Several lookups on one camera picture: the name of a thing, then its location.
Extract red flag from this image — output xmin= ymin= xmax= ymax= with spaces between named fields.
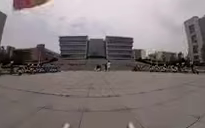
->
xmin=12 ymin=0 xmax=55 ymax=11

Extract low dark building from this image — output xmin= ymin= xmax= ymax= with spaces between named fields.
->
xmin=10 ymin=43 xmax=60 ymax=65

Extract distant pale buildings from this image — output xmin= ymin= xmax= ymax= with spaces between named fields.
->
xmin=133 ymin=48 xmax=185 ymax=62

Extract tall white grey building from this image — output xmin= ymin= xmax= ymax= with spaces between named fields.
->
xmin=183 ymin=9 xmax=205 ymax=64

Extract large grey central building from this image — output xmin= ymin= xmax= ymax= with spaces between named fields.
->
xmin=58 ymin=35 xmax=135 ymax=61

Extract group of people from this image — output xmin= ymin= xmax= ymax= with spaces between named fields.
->
xmin=94 ymin=60 xmax=112 ymax=73

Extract robot's own part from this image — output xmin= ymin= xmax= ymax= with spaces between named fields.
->
xmin=127 ymin=121 xmax=136 ymax=128
xmin=62 ymin=122 xmax=71 ymax=128

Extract row of parked bicycles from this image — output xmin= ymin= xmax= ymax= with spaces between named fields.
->
xmin=15 ymin=63 xmax=62 ymax=75
xmin=133 ymin=63 xmax=205 ymax=74

